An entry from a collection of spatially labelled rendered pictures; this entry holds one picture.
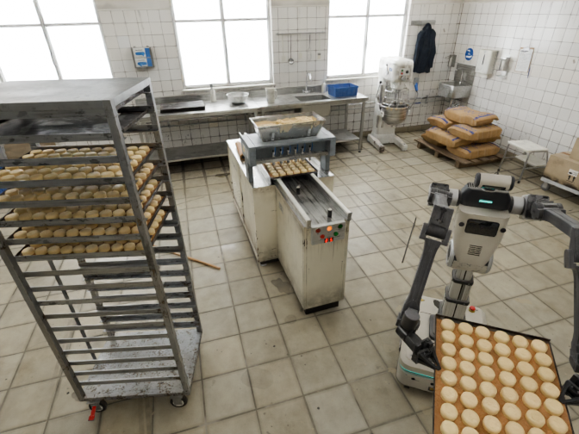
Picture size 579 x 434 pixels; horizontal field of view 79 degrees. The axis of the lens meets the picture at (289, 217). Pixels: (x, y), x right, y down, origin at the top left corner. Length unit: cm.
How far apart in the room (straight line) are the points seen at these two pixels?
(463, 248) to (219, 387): 170
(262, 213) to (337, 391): 146
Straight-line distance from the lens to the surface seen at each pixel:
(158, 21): 576
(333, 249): 252
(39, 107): 154
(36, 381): 305
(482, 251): 210
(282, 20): 597
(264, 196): 292
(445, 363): 145
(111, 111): 144
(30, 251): 200
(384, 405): 249
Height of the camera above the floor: 208
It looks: 31 degrees down
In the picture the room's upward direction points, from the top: 1 degrees counter-clockwise
